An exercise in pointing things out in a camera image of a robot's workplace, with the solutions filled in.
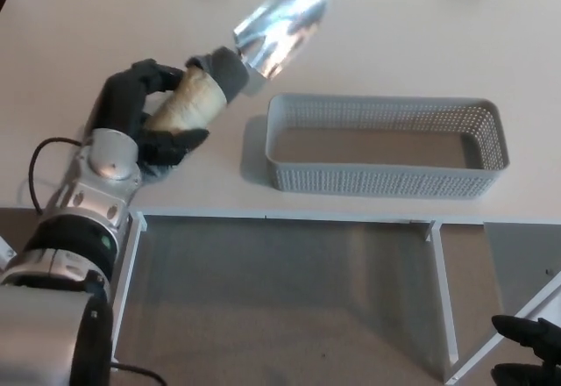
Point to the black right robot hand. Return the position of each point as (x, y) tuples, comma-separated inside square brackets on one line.
[(543, 342)]

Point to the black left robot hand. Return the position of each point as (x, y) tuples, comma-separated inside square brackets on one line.
[(118, 101)]

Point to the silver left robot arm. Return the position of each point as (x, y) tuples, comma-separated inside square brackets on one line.
[(44, 316)]

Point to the grey perforated plastic basket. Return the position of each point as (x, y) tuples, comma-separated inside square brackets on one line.
[(372, 182)]

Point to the white metal frame desk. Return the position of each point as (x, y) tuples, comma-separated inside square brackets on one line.
[(394, 44)]

